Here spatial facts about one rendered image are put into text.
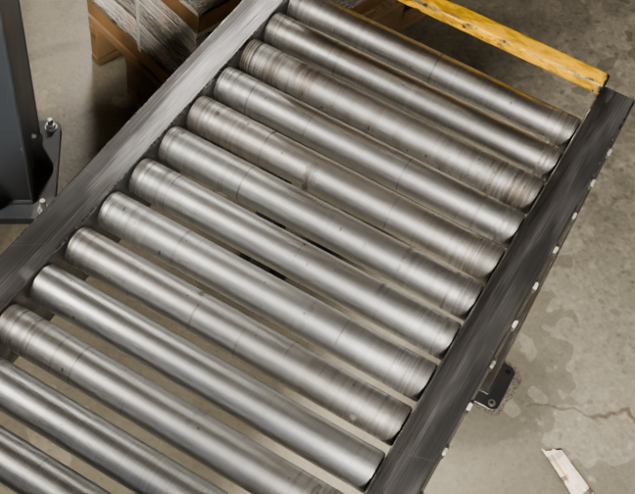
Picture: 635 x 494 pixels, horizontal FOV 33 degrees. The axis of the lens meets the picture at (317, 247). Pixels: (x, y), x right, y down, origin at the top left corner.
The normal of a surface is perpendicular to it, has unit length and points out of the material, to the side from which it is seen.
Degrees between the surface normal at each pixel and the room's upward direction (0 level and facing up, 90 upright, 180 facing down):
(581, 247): 0
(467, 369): 0
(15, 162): 90
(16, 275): 0
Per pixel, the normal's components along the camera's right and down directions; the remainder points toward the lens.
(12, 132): 0.07, 0.82
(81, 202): 0.11, -0.57
